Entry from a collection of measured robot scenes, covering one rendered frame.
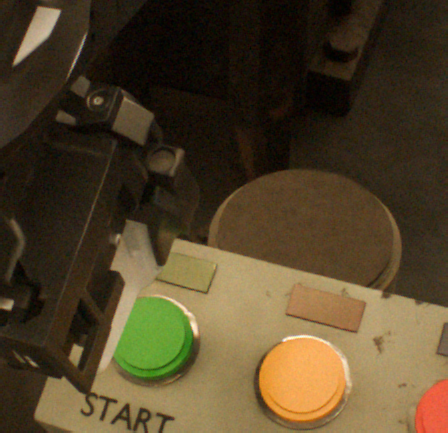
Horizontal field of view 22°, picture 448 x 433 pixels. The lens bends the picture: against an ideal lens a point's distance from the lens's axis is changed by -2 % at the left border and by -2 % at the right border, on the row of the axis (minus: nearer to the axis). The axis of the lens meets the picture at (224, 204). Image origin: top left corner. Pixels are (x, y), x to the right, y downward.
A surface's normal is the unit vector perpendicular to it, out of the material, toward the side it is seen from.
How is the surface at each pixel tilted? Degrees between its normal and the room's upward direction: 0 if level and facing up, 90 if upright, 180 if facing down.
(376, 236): 0
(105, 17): 88
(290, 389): 20
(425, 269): 0
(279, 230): 0
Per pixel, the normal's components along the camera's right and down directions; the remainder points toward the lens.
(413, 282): 0.00, -0.68
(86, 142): -0.11, -0.40
